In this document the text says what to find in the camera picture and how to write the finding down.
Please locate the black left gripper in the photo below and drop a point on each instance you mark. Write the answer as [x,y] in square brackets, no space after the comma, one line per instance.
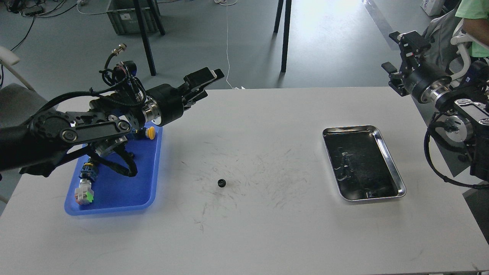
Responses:
[166,103]

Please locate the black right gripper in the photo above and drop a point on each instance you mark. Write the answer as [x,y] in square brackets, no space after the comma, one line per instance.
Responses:
[425,83]

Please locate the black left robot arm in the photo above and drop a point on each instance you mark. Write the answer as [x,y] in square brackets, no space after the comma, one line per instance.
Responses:
[98,123]

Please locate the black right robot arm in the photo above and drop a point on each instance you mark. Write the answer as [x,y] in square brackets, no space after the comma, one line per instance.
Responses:
[460,122]

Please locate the grey backpack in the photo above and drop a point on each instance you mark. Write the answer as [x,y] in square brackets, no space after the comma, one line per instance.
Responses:
[439,33]

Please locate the white chair right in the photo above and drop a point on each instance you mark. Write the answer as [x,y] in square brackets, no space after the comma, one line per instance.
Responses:
[462,40]

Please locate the person in green shirt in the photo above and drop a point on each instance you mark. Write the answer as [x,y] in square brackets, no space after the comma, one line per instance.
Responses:
[474,14]

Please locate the black table leg left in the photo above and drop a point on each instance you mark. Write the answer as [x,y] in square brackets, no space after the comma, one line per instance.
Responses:
[143,33]

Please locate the dark plastic crate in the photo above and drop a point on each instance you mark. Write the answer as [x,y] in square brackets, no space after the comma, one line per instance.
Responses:
[122,15]

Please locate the steel tray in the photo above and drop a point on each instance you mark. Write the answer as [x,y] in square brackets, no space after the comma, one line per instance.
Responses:
[363,167]

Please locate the black table legs middle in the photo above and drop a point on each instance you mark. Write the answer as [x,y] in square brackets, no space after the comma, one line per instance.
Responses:
[287,4]

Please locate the blue plastic tray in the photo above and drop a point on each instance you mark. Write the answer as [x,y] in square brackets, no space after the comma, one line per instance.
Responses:
[114,192]

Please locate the yellow push button switch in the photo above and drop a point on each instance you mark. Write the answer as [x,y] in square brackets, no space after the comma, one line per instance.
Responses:
[144,133]

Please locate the green push button switch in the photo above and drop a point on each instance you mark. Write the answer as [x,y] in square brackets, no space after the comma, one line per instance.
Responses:
[89,170]

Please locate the green illuminated square switch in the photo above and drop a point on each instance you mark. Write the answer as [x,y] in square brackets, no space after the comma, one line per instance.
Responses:
[84,193]

